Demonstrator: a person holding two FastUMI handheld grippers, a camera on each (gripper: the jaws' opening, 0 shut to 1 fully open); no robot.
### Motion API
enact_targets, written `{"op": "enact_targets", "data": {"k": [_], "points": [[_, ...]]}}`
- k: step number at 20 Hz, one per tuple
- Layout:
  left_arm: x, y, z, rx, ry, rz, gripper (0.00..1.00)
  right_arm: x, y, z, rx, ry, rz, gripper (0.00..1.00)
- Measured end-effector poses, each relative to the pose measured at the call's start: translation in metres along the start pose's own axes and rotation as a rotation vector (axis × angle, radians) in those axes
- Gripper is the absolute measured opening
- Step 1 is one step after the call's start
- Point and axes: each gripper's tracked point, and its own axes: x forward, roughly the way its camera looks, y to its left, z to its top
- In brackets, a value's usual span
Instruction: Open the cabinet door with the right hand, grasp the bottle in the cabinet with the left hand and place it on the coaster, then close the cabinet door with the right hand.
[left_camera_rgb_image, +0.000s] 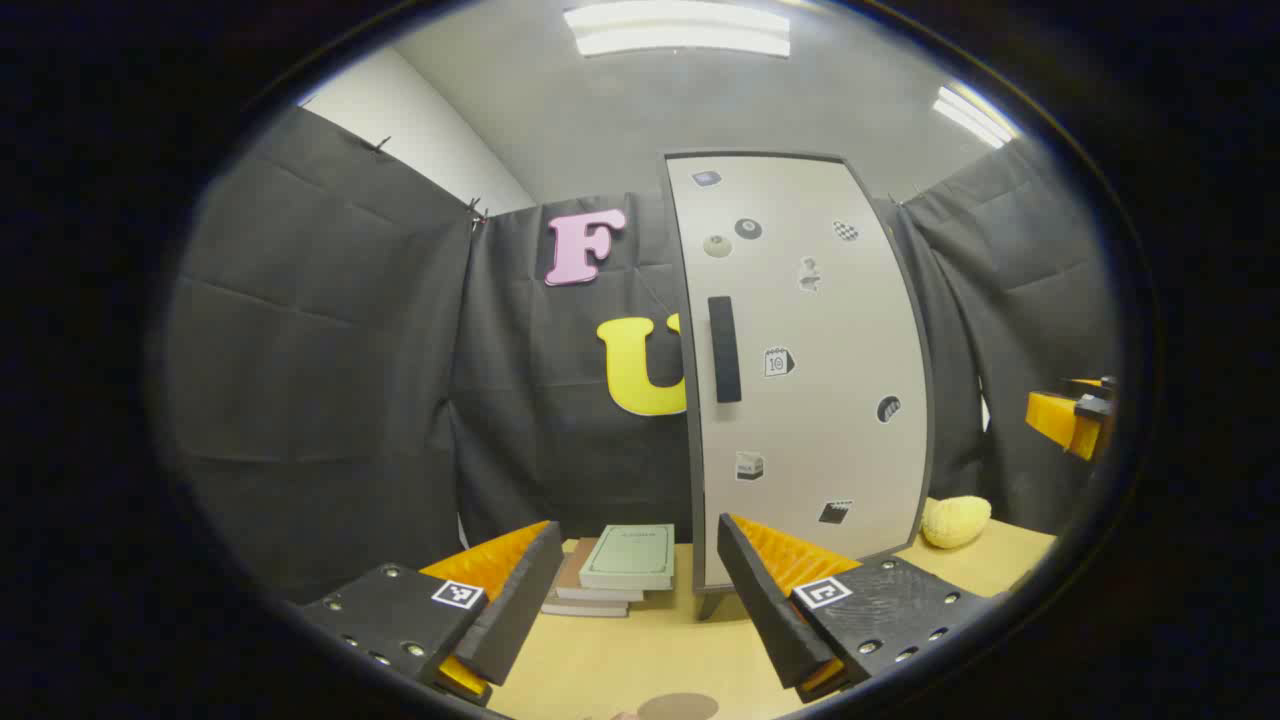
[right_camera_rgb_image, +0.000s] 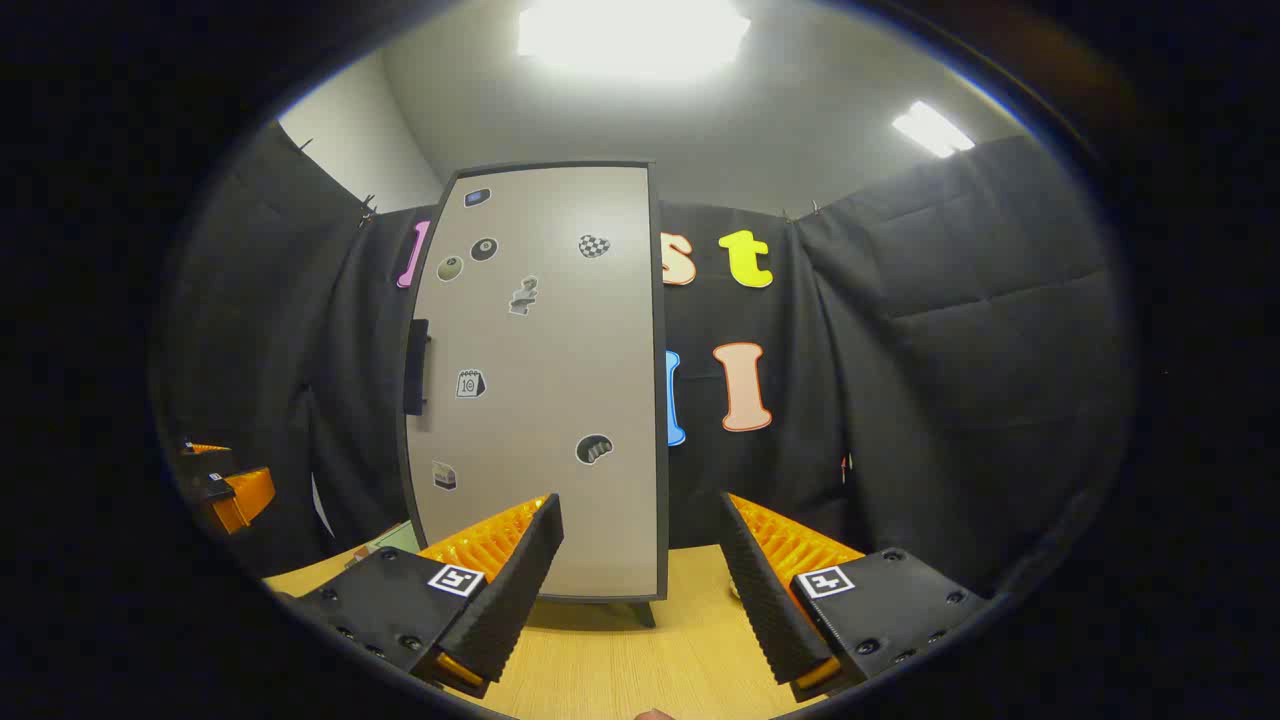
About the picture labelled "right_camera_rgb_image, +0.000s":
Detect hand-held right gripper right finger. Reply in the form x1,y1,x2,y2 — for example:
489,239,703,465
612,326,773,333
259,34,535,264
718,492,991,703

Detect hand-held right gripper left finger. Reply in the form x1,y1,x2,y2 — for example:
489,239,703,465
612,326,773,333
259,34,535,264
285,492,564,701

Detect black door handle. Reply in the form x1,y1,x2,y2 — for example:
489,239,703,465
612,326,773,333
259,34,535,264
403,318,431,417

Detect dark grey cabinet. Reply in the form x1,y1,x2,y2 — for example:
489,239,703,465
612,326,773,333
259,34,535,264
398,158,670,629

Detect grey cabinet door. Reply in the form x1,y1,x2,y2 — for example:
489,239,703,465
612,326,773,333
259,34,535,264
400,162,661,601

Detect black backdrop cloth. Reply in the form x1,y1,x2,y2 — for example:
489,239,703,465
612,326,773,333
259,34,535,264
150,120,1136,601

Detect small ceiling light panel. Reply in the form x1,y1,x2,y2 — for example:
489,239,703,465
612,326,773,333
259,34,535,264
892,100,976,159

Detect large ceiling light panel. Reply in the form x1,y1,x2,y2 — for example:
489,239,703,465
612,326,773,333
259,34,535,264
515,0,753,81

